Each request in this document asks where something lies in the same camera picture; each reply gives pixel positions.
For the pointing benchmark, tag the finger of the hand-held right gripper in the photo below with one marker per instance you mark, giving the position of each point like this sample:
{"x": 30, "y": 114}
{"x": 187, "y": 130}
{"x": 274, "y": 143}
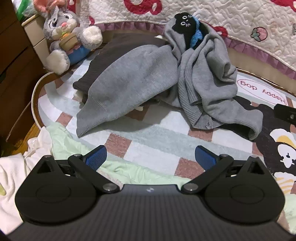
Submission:
{"x": 285, "y": 114}

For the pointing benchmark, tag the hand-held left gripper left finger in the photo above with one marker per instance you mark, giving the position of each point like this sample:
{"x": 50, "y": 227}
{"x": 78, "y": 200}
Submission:
{"x": 97, "y": 157}

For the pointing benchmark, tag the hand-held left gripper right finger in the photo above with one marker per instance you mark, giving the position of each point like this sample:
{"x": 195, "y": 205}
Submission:
{"x": 203, "y": 157}

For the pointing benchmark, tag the grey knit sweater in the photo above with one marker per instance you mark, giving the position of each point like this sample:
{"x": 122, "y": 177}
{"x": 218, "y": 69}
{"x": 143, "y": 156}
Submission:
{"x": 129, "y": 88}

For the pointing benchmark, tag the dark brown garment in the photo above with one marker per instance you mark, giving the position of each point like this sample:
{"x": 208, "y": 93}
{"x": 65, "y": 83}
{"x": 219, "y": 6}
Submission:
{"x": 115, "y": 53}

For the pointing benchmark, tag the light green cloth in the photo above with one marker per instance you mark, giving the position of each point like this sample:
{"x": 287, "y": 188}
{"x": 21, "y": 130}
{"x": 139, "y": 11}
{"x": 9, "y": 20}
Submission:
{"x": 69, "y": 143}

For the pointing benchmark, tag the round printed rug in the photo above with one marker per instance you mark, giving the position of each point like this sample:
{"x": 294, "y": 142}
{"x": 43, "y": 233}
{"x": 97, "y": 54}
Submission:
{"x": 148, "y": 150}

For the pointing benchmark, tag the beige bed base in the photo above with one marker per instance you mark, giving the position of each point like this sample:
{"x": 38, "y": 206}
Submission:
{"x": 254, "y": 62}

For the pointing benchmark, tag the white cloth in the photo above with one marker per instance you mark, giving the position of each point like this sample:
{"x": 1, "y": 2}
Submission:
{"x": 13, "y": 176}

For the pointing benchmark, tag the white quilted bear bedspread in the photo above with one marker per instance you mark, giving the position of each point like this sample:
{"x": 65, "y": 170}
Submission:
{"x": 254, "y": 18}

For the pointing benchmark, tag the brown wooden cabinet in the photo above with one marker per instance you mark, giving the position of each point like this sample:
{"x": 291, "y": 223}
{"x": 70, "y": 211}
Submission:
{"x": 13, "y": 58}

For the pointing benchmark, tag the black cat plush toy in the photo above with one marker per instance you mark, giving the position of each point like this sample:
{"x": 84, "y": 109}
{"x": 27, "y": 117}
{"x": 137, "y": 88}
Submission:
{"x": 182, "y": 27}

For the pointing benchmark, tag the grey rabbit plush toy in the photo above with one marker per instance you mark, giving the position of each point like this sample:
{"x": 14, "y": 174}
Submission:
{"x": 62, "y": 25}

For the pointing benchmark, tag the cream drawer unit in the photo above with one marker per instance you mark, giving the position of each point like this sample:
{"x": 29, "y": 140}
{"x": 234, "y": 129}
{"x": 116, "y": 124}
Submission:
{"x": 37, "y": 34}

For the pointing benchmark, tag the green plastic bag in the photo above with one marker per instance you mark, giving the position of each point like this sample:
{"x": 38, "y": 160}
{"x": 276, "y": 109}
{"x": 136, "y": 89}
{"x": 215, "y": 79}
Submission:
{"x": 23, "y": 7}

